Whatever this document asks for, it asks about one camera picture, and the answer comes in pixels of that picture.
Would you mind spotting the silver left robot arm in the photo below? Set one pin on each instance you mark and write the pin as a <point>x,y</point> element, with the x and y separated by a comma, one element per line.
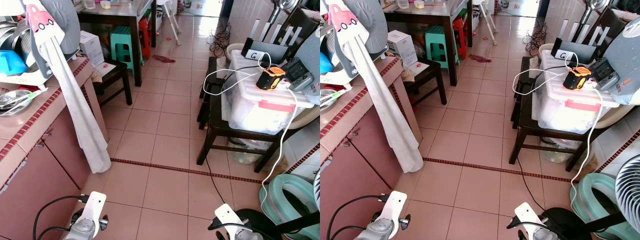
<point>377,231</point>
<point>82,231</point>

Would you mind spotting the pink kitchen counter cabinet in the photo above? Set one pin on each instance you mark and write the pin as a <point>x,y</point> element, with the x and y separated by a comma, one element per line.
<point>360,170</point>
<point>40,180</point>

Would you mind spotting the beige plastic basin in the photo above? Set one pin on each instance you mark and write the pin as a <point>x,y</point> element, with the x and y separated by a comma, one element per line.
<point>625,117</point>
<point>305,117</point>

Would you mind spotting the shallow steel dish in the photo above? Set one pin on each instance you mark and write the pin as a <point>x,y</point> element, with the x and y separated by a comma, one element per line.
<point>12,100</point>
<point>330,97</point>

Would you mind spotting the white plastic tray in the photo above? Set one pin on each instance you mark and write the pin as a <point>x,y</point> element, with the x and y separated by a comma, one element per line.
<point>20,80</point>
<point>332,77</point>

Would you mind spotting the black charger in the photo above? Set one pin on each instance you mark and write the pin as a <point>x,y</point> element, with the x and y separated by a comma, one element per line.
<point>297,72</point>
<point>602,72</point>

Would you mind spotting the blue plastic basin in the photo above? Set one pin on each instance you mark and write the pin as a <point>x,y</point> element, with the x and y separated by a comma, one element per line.
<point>9,62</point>
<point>325,64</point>

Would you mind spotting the orange black battery pack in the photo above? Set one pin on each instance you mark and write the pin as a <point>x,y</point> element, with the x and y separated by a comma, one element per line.
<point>270,79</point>
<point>576,79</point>

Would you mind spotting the grey fabric bag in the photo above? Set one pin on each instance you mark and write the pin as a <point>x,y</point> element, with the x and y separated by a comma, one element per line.
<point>312,55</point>
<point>625,60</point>

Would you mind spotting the white pink cartoon cloth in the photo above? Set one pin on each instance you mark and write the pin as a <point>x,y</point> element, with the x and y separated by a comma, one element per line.
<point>387,105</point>
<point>75,105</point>

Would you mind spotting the white fan grill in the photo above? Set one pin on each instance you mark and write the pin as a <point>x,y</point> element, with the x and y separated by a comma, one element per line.
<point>630,187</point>
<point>317,190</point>

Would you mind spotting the clear storage box white lid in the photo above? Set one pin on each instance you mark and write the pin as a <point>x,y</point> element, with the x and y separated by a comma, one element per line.
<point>250,110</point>
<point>560,112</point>

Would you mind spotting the stacked steel pots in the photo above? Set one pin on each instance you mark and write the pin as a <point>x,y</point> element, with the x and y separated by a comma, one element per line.
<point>12,37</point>
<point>327,40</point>

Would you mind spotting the black router white antennas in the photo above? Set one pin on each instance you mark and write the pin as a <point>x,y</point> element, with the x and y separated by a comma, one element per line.
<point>582,50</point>
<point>272,50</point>

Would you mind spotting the white cardboard box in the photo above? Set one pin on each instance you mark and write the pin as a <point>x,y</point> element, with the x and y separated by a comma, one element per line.
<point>402,47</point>
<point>91,47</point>

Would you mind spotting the beige round bucket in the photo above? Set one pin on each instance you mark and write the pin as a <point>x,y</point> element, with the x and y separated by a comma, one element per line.
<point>234,50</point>
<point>545,51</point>

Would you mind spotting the grey ribbed plastic cover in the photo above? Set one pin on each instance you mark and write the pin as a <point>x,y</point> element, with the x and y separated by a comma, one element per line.
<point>372,20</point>
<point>62,20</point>

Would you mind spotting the small dark wooden stool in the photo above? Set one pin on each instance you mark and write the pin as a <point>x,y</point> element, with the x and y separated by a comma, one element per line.
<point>112,70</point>
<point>425,70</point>

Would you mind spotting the silver standing fan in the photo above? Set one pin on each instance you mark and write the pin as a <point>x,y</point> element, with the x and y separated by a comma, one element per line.
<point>595,5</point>
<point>280,7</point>

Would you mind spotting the black fan stand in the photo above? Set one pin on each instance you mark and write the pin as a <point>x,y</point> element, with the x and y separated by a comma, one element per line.
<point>562,222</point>
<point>255,225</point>

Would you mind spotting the green plastic stool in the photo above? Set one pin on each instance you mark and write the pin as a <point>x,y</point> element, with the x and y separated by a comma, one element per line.
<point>122,40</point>
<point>437,40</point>

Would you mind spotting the clear plastic cup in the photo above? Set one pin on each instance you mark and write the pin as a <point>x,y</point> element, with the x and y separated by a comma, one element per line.
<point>402,4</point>
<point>89,4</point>

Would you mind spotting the dark wooden table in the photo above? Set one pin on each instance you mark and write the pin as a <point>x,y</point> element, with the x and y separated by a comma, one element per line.
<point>136,50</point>
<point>451,50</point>

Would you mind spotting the small yellow lidded tub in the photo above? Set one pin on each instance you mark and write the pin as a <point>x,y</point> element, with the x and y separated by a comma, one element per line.
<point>419,4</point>
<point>105,4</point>

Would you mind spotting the red plastic stool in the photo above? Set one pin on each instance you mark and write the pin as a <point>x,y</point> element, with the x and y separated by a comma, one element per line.
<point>145,35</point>
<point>460,35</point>

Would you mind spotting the red cloth scrap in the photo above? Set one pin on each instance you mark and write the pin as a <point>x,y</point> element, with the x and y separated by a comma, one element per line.
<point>163,58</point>
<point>480,58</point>

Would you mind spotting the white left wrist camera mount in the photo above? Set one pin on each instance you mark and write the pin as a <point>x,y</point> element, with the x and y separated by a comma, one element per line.
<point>392,205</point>
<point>94,205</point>

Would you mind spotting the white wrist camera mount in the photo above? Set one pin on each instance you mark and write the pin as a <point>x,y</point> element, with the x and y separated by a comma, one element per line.
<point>94,205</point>
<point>529,216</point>
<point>392,205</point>
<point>227,216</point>

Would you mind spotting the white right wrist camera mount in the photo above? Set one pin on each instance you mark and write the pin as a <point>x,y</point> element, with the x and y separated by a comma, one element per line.
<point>529,216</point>
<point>227,216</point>

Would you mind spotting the white metal frame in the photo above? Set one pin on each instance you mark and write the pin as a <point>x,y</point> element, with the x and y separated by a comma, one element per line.
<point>487,20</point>
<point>170,20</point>

